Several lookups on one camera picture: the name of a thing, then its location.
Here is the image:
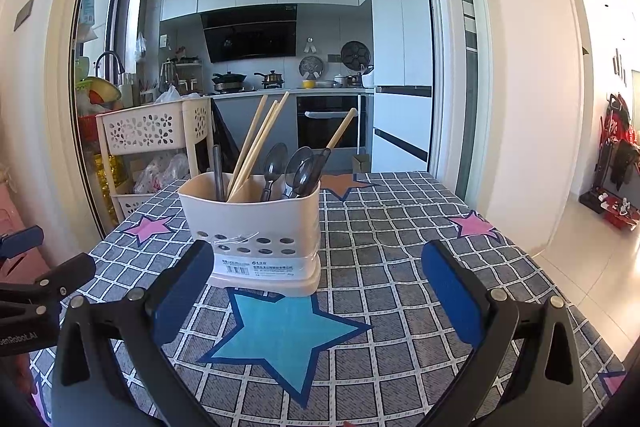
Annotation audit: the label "metal kitchen faucet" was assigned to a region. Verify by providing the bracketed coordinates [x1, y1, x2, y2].
[94, 51, 126, 82]

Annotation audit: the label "clear plastic bags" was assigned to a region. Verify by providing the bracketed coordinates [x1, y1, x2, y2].
[132, 153, 191, 195]

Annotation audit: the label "white plastic utensil holder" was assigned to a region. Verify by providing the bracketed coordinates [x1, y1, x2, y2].
[177, 173, 322, 297]

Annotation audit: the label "pile of red bags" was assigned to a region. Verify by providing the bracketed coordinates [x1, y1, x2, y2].
[580, 93, 640, 233]

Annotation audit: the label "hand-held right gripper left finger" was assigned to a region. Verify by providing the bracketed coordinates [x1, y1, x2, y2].
[50, 239, 221, 427]

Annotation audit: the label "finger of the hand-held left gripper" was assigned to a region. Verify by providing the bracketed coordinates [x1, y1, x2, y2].
[0, 253, 97, 310]
[0, 225, 44, 259]

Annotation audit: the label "white plastic bag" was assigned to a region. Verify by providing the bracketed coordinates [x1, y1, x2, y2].
[155, 86, 201, 104]

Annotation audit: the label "white refrigerator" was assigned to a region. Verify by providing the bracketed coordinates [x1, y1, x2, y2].
[367, 0, 433, 172]

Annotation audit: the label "gold foil packs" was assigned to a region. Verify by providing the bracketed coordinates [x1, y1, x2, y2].
[90, 154, 126, 223]

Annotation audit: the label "black range hood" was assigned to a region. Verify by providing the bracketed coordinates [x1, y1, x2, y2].
[201, 4, 298, 64]

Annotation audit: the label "grey round steamer rack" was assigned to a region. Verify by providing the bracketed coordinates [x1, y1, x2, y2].
[299, 57, 324, 80]

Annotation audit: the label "black built-in oven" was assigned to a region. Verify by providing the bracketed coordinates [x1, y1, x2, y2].
[296, 94, 368, 152]

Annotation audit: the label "cream plastic storage cart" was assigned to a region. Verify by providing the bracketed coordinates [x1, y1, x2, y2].
[96, 97, 213, 223]

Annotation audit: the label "black hanging cloth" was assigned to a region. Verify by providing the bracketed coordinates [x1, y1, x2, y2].
[195, 99, 241, 175]

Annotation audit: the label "dark wall hooks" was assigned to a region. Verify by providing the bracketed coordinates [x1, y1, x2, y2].
[612, 48, 628, 88]

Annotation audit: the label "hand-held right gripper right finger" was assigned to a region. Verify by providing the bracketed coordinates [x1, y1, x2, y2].
[421, 239, 585, 427]

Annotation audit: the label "grey checked star tablecloth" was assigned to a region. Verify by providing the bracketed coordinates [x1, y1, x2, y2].
[27, 171, 628, 427]

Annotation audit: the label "brown wall plate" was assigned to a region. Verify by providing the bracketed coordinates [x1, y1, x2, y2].
[13, 0, 36, 32]

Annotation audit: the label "black wok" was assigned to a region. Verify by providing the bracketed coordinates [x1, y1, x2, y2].
[211, 72, 248, 92]

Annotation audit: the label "dark translucent plastic spoon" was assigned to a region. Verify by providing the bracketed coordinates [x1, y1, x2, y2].
[282, 147, 313, 198]
[260, 143, 289, 202]
[212, 144, 226, 202]
[295, 148, 332, 198]

